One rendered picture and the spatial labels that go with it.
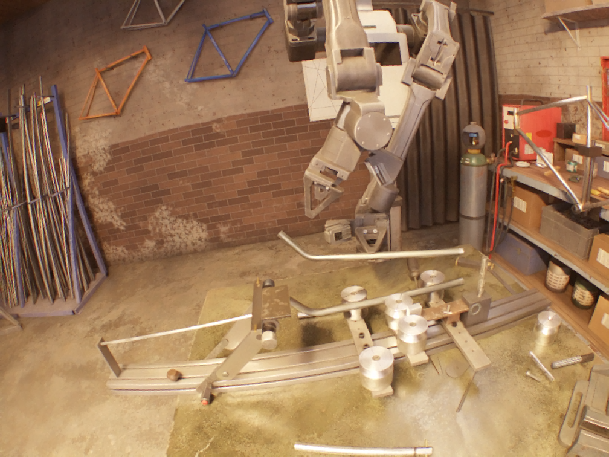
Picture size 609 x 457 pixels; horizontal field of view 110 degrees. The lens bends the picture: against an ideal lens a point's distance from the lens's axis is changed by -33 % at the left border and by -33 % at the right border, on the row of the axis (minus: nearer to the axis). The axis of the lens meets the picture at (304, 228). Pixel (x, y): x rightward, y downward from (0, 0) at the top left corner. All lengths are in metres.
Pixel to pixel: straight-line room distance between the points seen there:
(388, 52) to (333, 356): 0.87
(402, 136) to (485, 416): 0.60
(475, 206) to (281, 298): 2.02
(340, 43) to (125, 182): 3.15
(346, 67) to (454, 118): 2.64
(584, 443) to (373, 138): 0.53
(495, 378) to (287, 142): 2.81
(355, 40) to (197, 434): 0.66
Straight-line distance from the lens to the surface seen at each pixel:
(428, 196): 3.12
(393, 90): 1.04
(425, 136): 3.01
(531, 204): 2.20
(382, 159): 0.53
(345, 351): 0.57
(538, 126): 2.62
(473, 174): 2.31
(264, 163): 3.11
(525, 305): 0.71
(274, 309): 0.46
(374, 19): 1.15
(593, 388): 0.62
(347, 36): 0.52
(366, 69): 0.51
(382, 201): 0.73
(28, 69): 4.25
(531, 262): 2.37
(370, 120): 0.45
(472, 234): 2.46
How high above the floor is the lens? 1.31
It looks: 22 degrees down
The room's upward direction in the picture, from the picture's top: 8 degrees counter-clockwise
